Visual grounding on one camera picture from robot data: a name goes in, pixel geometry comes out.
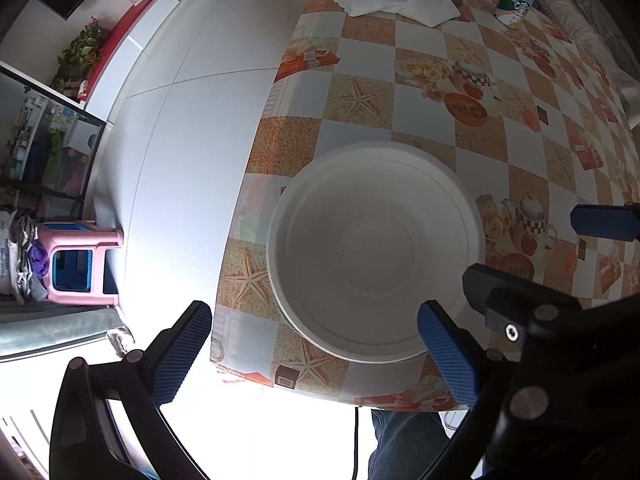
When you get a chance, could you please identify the white foam bowl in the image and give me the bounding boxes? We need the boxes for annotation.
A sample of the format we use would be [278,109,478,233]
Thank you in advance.
[266,141,485,364]

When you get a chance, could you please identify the person leg in jeans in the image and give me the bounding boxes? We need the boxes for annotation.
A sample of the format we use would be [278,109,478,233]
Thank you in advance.
[368,410,449,480]

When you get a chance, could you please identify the pink plastic stool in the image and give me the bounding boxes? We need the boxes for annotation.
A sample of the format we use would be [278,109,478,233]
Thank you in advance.
[37,220,124,307]

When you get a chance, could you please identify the black glass cabinet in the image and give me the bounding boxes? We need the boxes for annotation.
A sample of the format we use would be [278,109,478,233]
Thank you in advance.
[0,64,106,221]

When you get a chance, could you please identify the blue label bottle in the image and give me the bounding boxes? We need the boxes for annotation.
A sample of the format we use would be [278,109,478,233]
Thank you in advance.
[495,0,535,28]

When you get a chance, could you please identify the white napkin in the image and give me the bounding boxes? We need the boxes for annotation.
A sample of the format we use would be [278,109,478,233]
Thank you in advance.
[382,0,460,27]

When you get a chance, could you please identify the green potted plant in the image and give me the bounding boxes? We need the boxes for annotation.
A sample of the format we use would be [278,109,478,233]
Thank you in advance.
[51,18,110,101]

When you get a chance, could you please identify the black cable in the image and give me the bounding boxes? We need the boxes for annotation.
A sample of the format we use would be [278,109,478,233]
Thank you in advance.
[350,405,362,480]

